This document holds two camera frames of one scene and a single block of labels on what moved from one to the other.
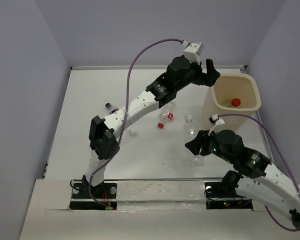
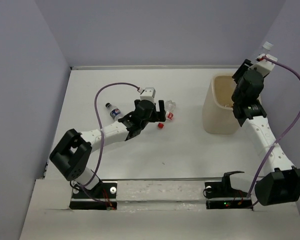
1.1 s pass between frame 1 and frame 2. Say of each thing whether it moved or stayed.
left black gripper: moved
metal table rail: stayed
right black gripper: moved
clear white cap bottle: moved
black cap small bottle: stayed
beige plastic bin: stayed
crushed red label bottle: stayed
